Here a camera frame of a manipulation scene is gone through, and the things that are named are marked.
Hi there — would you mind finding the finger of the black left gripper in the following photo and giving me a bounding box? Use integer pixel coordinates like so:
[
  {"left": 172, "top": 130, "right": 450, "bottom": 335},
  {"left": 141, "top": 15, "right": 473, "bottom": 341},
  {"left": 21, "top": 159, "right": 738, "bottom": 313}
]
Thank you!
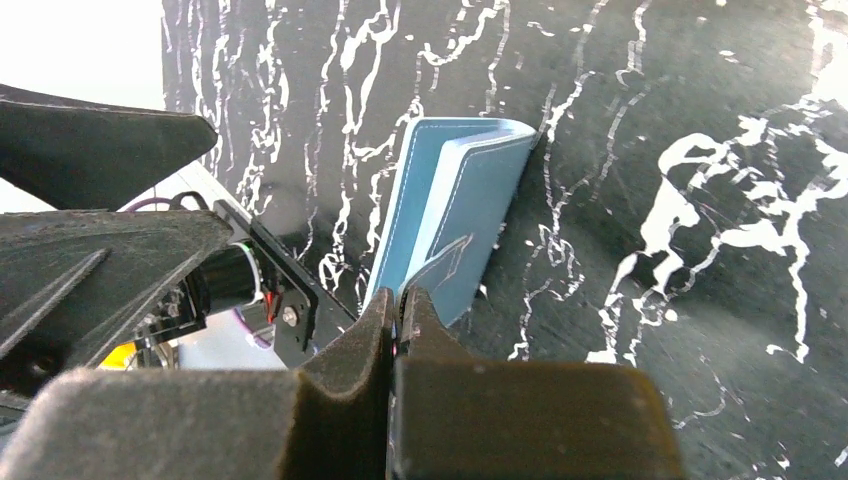
[{"left": 1, "top": 85, "right": 218, "bottom": 210}]

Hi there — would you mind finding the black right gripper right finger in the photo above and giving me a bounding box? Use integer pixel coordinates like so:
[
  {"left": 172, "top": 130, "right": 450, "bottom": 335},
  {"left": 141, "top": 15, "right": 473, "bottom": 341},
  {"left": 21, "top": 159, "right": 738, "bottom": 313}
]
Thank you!
[{"left": 390, "top": 287, "right": 684, "bottom": 479}]

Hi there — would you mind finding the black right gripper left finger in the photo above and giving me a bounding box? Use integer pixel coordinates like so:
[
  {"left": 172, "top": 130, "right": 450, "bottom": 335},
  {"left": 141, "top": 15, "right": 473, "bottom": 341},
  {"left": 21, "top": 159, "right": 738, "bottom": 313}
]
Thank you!
[{"left": 1, "top": 288, "right": 396, "bottom": 479}]

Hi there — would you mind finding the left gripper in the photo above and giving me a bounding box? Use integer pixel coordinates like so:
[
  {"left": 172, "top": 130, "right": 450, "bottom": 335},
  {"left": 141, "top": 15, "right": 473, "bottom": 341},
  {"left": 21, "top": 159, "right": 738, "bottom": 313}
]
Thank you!
[{"left": 1, "top": 192, "right": 355, "bottom": 397}]

